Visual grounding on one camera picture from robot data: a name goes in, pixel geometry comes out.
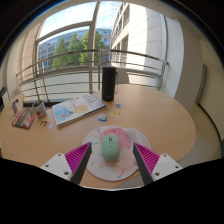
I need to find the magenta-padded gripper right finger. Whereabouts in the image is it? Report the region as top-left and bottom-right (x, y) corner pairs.
(132, 142), (184, 186)

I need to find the mint green computer mouse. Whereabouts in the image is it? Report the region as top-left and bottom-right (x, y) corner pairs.
(100, 133), (121, 163)

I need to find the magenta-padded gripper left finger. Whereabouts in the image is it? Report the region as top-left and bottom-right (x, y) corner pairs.
(39, 141), (93, 185)

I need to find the blue white sticker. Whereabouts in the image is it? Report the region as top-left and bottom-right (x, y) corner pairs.
(97, 113), (109, 123)

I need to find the black printer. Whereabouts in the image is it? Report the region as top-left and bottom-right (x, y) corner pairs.
(0, 87), (8, 113)

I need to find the red magazine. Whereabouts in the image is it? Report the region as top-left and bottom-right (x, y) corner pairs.
(11, 106), (38, 130)

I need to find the metal window railing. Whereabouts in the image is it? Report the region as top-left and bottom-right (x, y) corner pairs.
(15, 49), (169, 103)

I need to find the white pink-printed mouse pad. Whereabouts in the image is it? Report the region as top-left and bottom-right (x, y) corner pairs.
(81, 125), (152, 182)

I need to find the black drink bottle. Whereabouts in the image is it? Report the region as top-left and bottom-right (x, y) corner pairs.
(101, 65), (119, 102)

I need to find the white red-printed plant mug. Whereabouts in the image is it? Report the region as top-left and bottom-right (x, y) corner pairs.
(31, 99), (48, 119)

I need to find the small white blue cup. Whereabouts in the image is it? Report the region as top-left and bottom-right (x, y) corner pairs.
(11, 98), (20, 114)

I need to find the light blue picture book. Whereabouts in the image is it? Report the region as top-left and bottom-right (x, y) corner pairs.
(51, 93), (108, 128)

